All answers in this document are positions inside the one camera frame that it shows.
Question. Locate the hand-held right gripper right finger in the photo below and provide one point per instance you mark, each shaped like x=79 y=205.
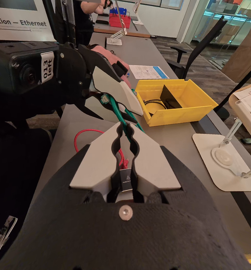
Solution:
x=157 y=170

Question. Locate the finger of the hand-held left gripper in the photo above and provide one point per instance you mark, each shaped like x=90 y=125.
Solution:
x=102 y=109
x=117 y=88

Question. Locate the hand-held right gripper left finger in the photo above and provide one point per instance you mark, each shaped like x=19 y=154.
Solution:
x=93 y=168

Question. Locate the black ethernet splitter box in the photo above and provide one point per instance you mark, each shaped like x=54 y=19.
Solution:
x=125 y=179

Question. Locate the person's left hand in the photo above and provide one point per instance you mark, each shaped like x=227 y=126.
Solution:
x=105 y=52

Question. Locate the white paper sheet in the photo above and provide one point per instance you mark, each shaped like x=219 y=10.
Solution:
x=146 y=71

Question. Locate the wooden top table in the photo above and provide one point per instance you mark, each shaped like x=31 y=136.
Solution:
x=138 y=31

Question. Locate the red plastic bin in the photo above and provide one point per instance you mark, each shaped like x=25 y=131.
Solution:
x=117 y=22

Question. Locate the white and wooden document stand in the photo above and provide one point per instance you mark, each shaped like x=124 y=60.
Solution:
x=222 y=168

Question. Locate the black framed marker sign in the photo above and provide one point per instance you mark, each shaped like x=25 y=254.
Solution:
x=18 y=23

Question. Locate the blue plastic bin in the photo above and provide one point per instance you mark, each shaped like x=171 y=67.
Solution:
x=119 y=10

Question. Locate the black floor lamp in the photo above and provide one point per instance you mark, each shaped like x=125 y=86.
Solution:
x=222 y=114

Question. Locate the black office chair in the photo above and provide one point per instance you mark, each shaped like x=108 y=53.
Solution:
x=201 y=46

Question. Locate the black and white badge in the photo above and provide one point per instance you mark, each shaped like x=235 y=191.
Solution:
x=3 y=236

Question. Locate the metal shelf with boxes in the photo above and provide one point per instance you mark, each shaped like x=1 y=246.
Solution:
x=226 y=25

